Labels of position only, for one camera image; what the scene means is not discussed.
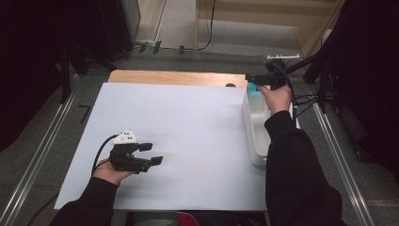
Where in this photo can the dark curtain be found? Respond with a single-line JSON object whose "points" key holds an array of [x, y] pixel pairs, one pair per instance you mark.
{"points": [[28, 62], [370, 78]]}

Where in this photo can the metal floor rail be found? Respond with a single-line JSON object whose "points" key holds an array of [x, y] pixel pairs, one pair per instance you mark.
{"points": [[342, 169], [37, 163]]}

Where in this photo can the light wooden shelf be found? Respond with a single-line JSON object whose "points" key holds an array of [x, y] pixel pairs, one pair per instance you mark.
{"points": [[251, 12]]}

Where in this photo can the person's left hand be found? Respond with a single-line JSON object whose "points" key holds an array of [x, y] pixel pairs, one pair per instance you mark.
{"points": [[106, 174]]}

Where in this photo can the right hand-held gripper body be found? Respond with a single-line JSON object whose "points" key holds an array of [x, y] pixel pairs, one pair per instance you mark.
{"points": [[276, 75]]}

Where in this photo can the black floor bracket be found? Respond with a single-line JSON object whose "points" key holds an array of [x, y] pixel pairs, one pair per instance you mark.
{"points": [[181, 49], [141, 48], [156, 47]]}

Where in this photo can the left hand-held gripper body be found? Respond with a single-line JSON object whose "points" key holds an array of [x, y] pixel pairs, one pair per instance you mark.
{"points": [[124, 157]]}

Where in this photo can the dark cabinet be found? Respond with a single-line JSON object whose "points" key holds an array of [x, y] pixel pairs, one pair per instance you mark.
{"points": [[116, 28]]}

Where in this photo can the person's right hand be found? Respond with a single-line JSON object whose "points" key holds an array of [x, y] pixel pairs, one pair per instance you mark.
{"points": [[279, 99]]}

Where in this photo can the red fabric piece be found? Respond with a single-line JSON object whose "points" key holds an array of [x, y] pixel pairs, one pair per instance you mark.
{"points": [[187, 220]]}

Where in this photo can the clear blue phone case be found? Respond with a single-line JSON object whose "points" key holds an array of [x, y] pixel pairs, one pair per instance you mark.
{"points": [[252, 91]]}

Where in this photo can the white table board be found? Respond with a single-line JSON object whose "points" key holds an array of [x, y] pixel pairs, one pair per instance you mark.
{"points": [[188, 157]]}

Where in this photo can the white storage box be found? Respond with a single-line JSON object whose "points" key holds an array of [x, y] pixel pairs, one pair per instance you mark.
{"points": [[255, 135]]}

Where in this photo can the dark table knob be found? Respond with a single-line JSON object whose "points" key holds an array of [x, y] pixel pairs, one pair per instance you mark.
{"points": [[230, 84]]}

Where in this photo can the black tripod stand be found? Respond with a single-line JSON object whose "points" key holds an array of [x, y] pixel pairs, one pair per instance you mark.
{"points": [[65, 78], [323, 88]]}

